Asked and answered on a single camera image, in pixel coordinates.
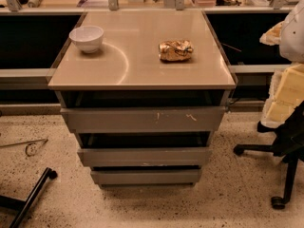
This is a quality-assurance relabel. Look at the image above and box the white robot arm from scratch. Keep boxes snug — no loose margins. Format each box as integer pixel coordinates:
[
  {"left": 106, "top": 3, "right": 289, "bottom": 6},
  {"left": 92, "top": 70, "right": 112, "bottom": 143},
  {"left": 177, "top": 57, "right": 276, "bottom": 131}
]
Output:
[{"left": 259, "top": 0, "right": 304, "bottom": 128}]

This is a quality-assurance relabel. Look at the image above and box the thin cable on floor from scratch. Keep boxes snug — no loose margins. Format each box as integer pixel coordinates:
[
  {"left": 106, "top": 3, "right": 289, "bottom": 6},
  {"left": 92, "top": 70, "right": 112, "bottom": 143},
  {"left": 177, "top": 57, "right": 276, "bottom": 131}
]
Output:
[{"left": 0, "top": 138, "right": 49, "bottom": 158}]

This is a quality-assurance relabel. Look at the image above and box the black stand leg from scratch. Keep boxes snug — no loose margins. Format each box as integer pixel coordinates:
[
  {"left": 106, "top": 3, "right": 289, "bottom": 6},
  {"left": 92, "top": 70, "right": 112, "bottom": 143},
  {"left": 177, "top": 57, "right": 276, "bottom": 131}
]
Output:
[{"left": 0, "top": 167, "right": 58, "bottom": 228}]

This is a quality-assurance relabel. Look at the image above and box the grey middle drawer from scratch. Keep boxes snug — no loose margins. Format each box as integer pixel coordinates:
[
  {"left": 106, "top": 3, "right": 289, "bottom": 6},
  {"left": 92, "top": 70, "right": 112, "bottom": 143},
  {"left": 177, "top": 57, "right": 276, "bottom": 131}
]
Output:
[{"left": 77, "top": 147, "right": 211, "bottom": 167}]

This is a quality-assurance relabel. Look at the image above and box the grey drawer cabinet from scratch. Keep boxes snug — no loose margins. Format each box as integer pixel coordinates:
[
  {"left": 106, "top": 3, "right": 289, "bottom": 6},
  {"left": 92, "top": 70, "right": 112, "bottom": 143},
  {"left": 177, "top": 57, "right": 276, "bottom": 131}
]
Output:
[{"left": 48, "top": 9, "right": 236, "bottom": 174}]

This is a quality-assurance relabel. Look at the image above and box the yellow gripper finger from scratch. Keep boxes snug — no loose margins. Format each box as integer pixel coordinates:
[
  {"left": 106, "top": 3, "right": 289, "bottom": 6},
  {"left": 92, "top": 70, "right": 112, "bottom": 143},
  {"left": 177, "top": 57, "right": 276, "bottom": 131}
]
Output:
[
  {"left": 259, "top": 22, "right": 282, "bottom": 46},
  {"left": 265, "top": 64, "right": 304, "bottom": 122}
]

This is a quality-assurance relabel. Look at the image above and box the white bowl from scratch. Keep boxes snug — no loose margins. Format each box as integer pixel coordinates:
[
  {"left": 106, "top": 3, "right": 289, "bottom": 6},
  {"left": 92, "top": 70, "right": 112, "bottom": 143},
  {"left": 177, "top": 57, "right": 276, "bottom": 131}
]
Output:
[{"left": 69, "top": 26, "right": 104, "bottom": 53}]

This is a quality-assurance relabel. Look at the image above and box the black office chair base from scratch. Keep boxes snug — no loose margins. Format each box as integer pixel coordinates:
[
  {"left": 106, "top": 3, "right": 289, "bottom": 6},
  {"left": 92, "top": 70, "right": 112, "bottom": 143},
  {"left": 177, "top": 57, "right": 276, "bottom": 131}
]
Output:
[{"left": 233, "top": 102, "right": 304, "bottom": 211}]

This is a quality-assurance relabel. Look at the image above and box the grey drawer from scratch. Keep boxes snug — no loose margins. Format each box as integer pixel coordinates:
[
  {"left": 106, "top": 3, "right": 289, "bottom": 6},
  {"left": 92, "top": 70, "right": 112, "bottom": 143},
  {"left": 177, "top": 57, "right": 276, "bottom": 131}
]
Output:
[
  {"left": 91, "top": 169, "right": 201, "bottom": 185},
  {"left": 61, "top": 106, "right": 224, "bottom": 133},
  {"left": 77, "top": 147, "right": 211, "bottom": 167}
]

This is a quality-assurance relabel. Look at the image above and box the grey bottom drawer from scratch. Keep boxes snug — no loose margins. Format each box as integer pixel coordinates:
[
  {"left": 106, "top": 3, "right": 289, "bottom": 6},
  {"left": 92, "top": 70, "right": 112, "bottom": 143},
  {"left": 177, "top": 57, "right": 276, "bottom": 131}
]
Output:
[{"left": 91, "top": 169, "right": 201, "bottom": 185}]

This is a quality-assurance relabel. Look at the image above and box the grey top drawer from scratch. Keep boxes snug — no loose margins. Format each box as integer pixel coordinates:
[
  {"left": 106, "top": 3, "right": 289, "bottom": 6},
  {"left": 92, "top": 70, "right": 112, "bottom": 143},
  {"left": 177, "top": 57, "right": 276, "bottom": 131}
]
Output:
[{"left": 61, "top": 106, "right": 224, "bottom": 133}]

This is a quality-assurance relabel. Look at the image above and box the crumpled gold chip bag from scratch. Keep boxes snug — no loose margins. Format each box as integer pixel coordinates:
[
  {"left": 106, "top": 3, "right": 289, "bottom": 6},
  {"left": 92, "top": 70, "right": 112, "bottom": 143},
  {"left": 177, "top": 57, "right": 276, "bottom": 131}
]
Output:
[{"left": 159, "top": 40, "right": 194, "bottom": 62}]

